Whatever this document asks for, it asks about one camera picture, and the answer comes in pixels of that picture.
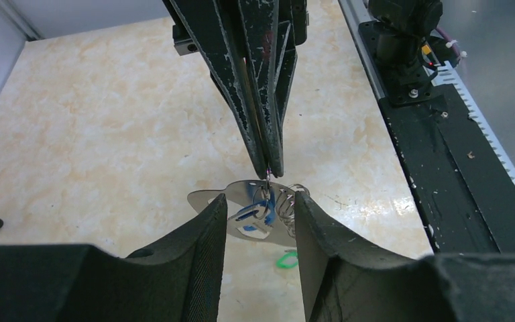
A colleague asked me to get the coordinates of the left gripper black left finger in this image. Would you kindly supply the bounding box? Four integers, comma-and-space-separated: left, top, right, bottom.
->
0, 195, 227, 321

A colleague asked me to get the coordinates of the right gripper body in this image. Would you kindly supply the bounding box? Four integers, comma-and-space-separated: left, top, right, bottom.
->
172, 1, 308, 56

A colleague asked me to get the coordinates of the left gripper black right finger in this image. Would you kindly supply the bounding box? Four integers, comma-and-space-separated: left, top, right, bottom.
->
294, 192, 515, 321

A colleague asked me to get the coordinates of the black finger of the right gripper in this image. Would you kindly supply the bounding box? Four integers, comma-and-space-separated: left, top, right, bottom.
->
238, 1, 298, 178
164, 1, 267, 179

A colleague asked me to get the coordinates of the green key tag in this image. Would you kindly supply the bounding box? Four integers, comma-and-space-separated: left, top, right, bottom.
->
276, 251, 298, 269

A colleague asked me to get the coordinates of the blue key tag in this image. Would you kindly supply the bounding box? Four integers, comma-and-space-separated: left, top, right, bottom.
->
228, 187, 275, 235

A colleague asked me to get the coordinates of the small metal split ring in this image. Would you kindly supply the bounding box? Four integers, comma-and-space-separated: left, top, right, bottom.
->
262, 170, 274, 201

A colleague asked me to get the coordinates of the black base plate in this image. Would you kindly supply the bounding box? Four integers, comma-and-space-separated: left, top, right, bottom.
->
337, 0, 515, 255

